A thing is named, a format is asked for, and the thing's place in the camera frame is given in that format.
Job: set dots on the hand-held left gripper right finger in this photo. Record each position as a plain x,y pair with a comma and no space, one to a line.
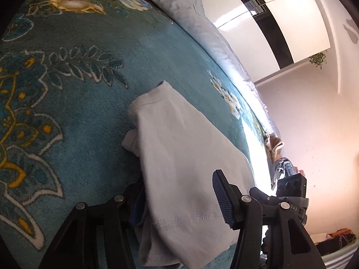
221,199

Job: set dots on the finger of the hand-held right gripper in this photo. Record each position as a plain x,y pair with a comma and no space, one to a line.
263,194

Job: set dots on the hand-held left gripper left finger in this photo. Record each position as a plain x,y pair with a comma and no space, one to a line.
123,210

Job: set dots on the white t-shirt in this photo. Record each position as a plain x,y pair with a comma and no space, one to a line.
182,159

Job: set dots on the dark grey garment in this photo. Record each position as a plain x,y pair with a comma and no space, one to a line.
282,168

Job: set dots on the beige cloth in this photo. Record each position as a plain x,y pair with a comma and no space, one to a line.
274,145

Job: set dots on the orange cloth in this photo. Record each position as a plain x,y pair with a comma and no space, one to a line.
342,233

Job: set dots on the white striped object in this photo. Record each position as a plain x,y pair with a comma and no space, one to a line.
342,257

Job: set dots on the teal floral blanket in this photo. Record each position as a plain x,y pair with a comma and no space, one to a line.
84,103

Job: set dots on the hanging green plant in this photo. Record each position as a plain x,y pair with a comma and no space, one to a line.
318,59

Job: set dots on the white glossy wardrobe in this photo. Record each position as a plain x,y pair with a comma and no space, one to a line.
294,19

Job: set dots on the grey daisy print quilt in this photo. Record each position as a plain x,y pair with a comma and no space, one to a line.
190,11

